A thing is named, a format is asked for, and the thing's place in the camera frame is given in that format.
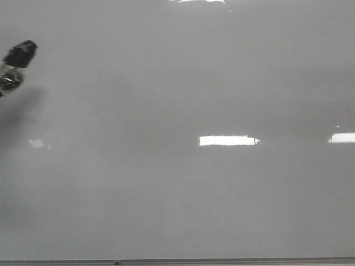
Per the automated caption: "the white whiteboard surface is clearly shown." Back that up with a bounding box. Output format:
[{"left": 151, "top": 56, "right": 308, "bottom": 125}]
[{"left": 1, "top": 1, "right": 354, "bottom": 260}]

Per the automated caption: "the grey aluminium whiteboard frame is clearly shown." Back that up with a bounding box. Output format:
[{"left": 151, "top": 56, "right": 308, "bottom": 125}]
[{"left": 1, "top": 257, "right": 354, "bottom": 265}]

